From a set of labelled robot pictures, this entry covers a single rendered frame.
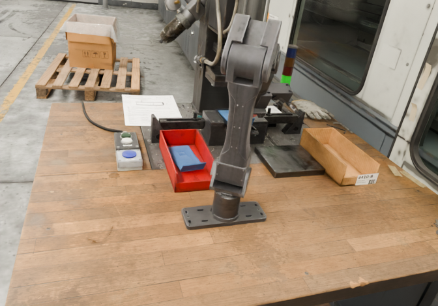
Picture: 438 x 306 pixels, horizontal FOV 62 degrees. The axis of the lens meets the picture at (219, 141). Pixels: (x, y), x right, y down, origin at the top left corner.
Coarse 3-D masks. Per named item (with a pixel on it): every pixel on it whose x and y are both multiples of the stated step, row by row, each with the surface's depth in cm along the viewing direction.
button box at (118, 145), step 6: (84, 108) 131; (84, 114) 128; (90, 120) 124; (96, 126) 122; (102, 126) 121; (114, 132) 113; (120, 132) 113; (126, 132) 114; (132, 132) 114; (114, 138) 111; (120, 138) 110; (132, 138) 111; (120, 144) 107; (126, 144) 107; (132, 144) 108; (138, 144) 108
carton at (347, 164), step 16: (304, 128) 124; (320, 128) 126; (304, 144) 124; (320, 144) 115; (336, 144) 125; (352, 144) 118; (320, 160) 115; (336, 160) 107; (352, 160) 118; (368, 160) 111; (336, 176) 108; (352, 176) 106; (368, 176) 108
